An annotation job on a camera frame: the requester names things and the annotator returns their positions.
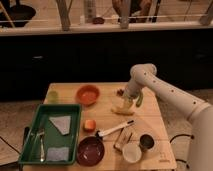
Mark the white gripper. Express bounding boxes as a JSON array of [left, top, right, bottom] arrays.
[[123, 79, 143, 111]]

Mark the yellow banana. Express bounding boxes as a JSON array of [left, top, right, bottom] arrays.
[[111, 106, 134, 115]]

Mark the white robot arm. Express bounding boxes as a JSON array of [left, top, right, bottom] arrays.
[[124, 63, 213, 171]]

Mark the red orange bowl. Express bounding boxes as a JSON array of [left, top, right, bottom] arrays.
[[76, 85, 100, 106]]

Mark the dark maroon bowl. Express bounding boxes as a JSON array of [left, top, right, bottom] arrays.
[[77, 136, 105, 167]]

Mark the brown grape bunch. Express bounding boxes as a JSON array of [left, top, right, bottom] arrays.
[[116, 89, 124, 97]]

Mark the green cucumber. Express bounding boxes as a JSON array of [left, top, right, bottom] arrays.
[[135, 91, 143, 107]]

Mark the striped cloth bundle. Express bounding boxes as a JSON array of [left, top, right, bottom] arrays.
[[113, 128, 133, 152]]

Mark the dark metal can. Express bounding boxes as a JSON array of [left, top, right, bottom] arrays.
[[139, 134, 155, 152]]

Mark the orange fruit toy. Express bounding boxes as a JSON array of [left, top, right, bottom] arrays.
[[83, 119, 96, 132]]

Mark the white cup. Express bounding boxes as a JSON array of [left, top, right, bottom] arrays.
[[122, 143, 142, 163]]

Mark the grey cloth upper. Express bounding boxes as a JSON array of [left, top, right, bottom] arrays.
[[49, 116, 71, 135]]

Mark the grey cloth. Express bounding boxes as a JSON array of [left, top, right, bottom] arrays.
[[46, 147, 69, 161], [49, 116, 71, 135]]

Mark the green cup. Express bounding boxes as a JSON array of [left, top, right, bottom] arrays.
[[47, 91, 58, 104]]

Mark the green plastic tray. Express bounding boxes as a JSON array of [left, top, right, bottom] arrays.
[[19, 104, 81, 165]]

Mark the grey cloth lower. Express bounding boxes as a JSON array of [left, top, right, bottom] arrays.
[[46, 147, 69, 161]]

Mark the metal utensil in tray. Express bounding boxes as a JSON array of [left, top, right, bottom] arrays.
[[40, 132, 45, 162]]

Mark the white handled brush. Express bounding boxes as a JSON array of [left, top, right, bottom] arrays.
[[95, 120, 134, 139]]

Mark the black cable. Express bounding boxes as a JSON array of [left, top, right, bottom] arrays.
[[169, 133, 195, 168]]

